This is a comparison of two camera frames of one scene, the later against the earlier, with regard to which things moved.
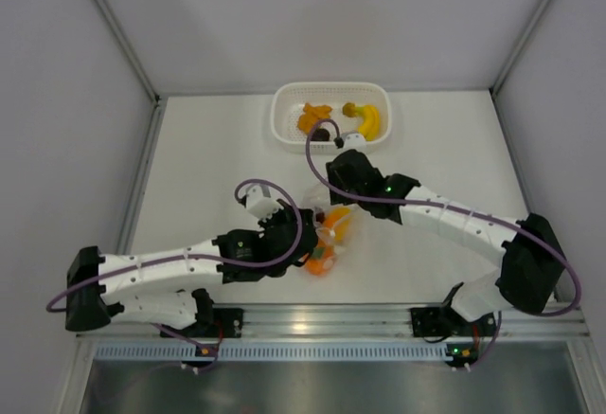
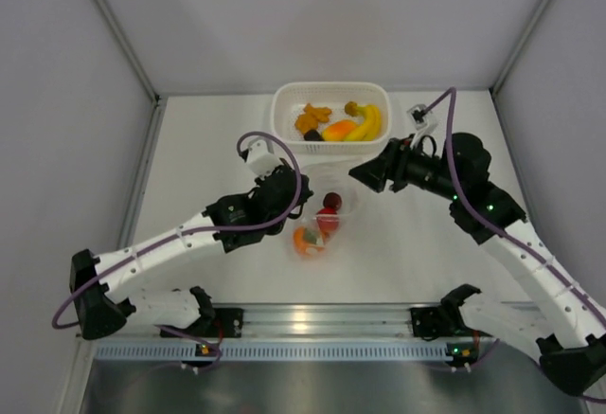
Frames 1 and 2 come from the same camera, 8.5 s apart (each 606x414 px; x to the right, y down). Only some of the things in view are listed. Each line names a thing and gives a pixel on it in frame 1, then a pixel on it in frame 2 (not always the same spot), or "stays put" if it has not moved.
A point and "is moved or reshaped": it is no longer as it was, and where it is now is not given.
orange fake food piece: x=308 y=119 stays put
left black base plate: x=230 y=320 stays put
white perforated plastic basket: x=319 y=113 stays put
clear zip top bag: x=334 y=224 is moved or reshaped
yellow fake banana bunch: x=370 y=118 stays put
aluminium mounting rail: x=363 y=323 stays put
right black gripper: x=335 y=180 to x=393 y=167
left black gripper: x=287 y=214 to x=306 y=196
